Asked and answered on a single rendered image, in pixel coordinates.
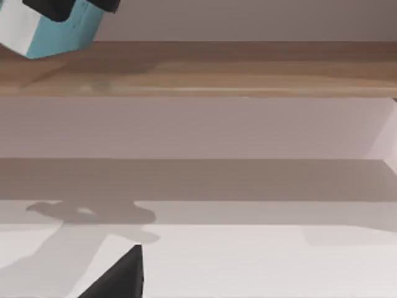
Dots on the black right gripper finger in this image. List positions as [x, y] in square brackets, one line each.
[124, 276]

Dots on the wooden shelf board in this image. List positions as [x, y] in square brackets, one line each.
[217, 71]

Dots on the teal and white book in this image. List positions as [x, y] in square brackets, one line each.
[56, 34]

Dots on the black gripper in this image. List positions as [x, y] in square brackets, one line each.
[62, 7]

